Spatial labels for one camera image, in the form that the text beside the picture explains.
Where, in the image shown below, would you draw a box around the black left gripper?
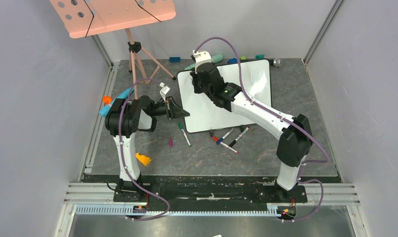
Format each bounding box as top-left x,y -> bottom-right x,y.
150,96 -> 190,120

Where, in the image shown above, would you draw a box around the white whiteboard black frame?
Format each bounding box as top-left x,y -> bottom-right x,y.
177,59 -> 272,133

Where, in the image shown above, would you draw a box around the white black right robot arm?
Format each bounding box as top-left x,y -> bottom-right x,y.
190,62 -> 313,201

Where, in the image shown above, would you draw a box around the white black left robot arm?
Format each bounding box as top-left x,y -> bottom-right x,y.
105,95 -> 190,182

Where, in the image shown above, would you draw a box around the green whiteboard marker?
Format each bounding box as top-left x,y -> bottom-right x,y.
178,122 -> 192,147

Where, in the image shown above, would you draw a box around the blue whiteboard marker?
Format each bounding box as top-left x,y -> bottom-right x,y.
216,127 -> 235,145

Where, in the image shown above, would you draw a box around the black whiteboard marker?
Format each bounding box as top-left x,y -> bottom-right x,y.
229,127 -> 249,147

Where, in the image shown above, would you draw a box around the teal flat piece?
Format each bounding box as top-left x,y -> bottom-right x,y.
184,54 -> 224,70

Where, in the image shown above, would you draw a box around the blue rectangular block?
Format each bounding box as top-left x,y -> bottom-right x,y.
169,57 -> 181,63

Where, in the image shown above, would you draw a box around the blue toy brick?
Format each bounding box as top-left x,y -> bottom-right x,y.
228,58 -> 238,64

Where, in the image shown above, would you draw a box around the yellow stepped wedge block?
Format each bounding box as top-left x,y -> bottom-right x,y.
136,153 -> 152,166

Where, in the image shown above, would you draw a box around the teal small block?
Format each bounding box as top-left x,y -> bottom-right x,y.
255,54 -> 265,59

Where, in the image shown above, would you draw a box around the orange small toy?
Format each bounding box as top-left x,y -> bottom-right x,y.
102,96 -> 113,105

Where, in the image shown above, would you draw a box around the pink music stand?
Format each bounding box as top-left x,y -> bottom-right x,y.
49,0 -> 177,110

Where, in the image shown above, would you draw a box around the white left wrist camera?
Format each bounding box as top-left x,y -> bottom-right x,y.
159,82 -> 170,101

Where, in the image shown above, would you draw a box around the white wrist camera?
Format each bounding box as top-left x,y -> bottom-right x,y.
192,50 -> 212,73
159,82 -> 170,101

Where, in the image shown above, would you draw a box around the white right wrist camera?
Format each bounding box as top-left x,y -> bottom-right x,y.
192,50 -> 212,73

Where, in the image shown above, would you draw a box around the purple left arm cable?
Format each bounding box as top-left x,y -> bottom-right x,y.
118,78 -> 171,222

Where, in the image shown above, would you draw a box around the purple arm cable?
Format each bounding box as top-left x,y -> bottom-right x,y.
118,78 -> 171,222
194,37 -> 330,224

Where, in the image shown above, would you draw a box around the blue toy recorder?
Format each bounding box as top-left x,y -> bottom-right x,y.
98,86 -> 135,118

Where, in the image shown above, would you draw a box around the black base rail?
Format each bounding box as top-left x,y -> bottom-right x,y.
113,175 -> 308,211

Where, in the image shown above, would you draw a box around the white toothed cable rail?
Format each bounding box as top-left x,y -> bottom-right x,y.
75,204 -> 296,217

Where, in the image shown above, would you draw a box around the aluminium frame rails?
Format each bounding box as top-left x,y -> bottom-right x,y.
64,183 -> 361,206

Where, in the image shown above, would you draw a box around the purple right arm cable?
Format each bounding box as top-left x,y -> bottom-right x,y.
194,37 -> 330,224

